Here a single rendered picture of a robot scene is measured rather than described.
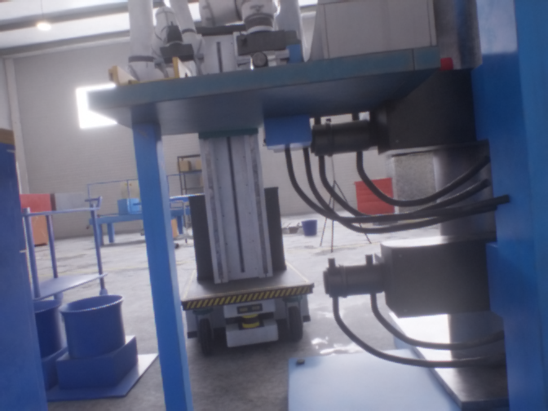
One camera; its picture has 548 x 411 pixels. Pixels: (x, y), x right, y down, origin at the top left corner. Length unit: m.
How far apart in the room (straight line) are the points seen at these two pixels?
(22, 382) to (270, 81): 0.71
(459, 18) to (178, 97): 0.98
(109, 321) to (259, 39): 1.42
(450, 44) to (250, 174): 1.26
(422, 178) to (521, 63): 8.42
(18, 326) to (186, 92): 0.54
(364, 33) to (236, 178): 1.55
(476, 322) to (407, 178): 7.93
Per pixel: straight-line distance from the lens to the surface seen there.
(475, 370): 1.55
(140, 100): 0.94
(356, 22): 0.94
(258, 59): 0.91
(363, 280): 1.33
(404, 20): 0.96
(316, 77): 0.89
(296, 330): 2.16
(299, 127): 1.19
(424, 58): 0.94
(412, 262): 1.19
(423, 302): 1.22
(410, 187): 9.37
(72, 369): 2.11
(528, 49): 1.07
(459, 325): 1.56
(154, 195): 1.09
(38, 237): 13.66
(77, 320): 2.03
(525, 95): 1.05
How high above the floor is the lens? 0.79
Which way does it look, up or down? 2 degrees down
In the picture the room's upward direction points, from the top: 6 degrees counter-clockwise
